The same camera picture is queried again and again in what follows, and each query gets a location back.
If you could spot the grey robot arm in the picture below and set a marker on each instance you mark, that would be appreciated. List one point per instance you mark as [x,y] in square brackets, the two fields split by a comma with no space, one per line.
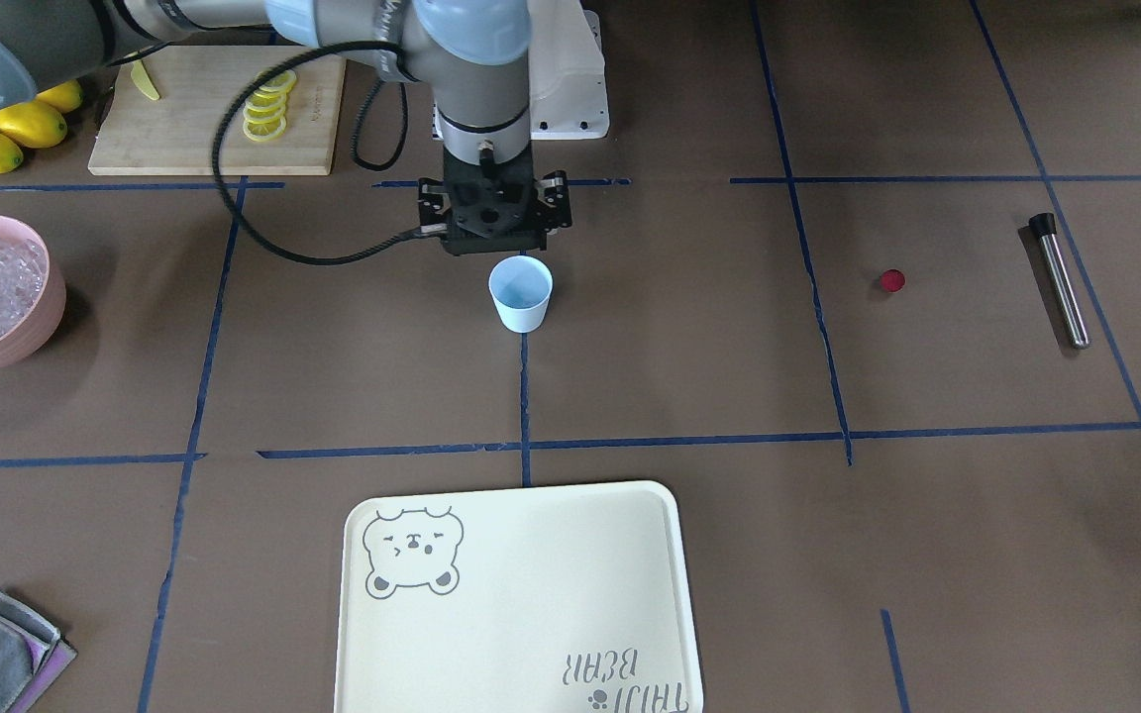
[474,55]

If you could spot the bamboo cutting board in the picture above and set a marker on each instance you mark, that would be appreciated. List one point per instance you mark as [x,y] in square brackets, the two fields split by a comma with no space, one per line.
[173,135]

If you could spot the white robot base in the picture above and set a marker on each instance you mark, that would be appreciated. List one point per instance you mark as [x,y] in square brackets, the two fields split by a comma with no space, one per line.
[568,92]

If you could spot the yellow-green plastic knife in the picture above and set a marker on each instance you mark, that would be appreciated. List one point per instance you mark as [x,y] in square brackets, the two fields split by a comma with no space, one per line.
[142,80]

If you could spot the lemon slice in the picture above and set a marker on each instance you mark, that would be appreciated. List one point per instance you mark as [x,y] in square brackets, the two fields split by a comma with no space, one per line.
[278,85]
[262,115]
[264,104]
[265,131]

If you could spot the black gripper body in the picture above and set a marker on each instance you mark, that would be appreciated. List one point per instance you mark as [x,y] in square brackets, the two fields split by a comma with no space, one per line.
[432,205]

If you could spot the cream bear serving tray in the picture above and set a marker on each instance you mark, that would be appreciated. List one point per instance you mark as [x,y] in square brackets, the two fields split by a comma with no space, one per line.
[568,598]

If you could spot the steel muddler black tip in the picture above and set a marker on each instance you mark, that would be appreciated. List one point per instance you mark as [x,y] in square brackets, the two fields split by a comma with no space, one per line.
[1044,229]

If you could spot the light blue plastic cup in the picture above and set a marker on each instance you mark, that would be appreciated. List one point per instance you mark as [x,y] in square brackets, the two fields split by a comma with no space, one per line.
[521,288]

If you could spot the red strawberry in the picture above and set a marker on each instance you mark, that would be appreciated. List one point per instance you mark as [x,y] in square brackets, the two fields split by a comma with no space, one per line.
[892,281]

